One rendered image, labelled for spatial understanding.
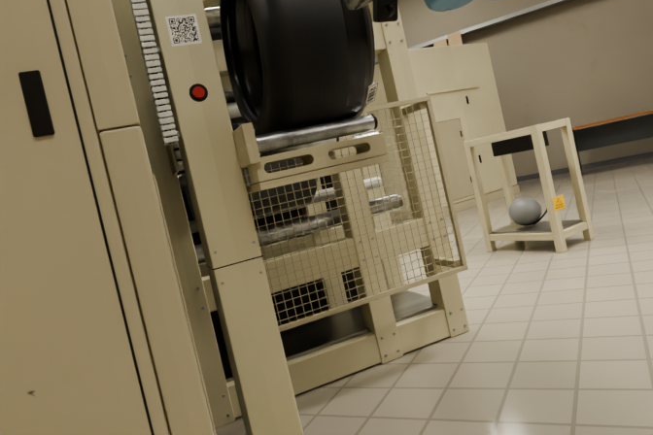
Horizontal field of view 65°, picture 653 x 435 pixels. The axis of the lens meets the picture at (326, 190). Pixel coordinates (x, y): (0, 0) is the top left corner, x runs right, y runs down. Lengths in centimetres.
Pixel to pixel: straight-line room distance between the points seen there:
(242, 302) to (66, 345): 73
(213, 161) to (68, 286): 73
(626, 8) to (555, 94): 144
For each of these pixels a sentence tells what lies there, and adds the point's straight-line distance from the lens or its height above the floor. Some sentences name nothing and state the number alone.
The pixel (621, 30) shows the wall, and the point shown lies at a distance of 864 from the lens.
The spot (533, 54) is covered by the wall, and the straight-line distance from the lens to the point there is 866.
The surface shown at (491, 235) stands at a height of 12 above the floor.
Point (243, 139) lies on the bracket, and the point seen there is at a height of 91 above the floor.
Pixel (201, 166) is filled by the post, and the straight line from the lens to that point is 132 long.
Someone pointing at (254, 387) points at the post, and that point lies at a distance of 141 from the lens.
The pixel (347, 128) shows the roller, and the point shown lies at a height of 89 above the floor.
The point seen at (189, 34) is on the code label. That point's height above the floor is 121.
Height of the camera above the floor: 79
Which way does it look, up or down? 2 degrees down
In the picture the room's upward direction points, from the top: 13 degrees counter-clockwise
